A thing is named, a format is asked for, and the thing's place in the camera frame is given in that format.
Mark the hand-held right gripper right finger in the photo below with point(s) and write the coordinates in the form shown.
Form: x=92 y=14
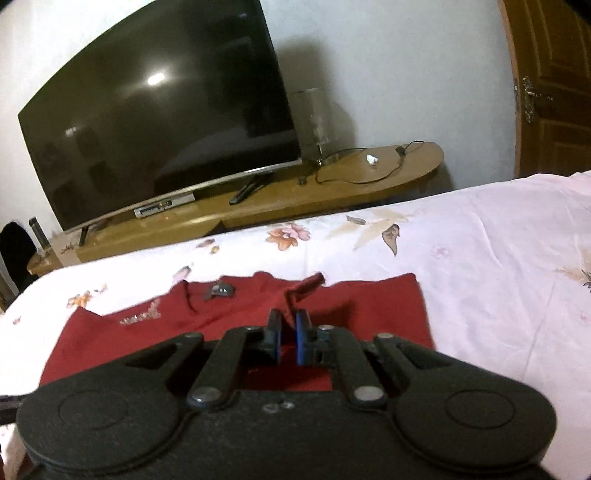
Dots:
x=302 y=339

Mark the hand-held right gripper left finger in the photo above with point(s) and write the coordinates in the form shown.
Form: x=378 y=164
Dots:
x=277 y=338

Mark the small white crumpled object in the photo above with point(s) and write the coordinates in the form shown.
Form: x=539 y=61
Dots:
x=372 y=160

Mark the black chair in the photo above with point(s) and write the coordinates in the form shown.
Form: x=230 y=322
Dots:
x=16 y=254

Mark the wooden television console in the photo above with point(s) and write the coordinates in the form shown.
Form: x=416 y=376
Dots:
x=295 y=196

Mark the dark upright device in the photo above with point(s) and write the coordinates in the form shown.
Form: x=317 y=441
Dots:
x=37 y=233

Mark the floral white bed sheet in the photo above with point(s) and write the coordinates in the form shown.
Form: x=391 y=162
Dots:
x=485 y=258

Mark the clear glass table lamp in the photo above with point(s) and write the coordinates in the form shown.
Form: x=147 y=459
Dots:
x=314 y=117

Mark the red shirt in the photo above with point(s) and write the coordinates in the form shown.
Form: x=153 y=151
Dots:
x=152 y=341

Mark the silver set-top box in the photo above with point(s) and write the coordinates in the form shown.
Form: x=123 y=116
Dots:
x=164 y=205

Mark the brown wooden door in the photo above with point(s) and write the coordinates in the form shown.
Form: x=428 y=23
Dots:
x=558 y=83

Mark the black curved television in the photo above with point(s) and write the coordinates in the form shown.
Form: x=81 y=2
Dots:
x=161 y=106

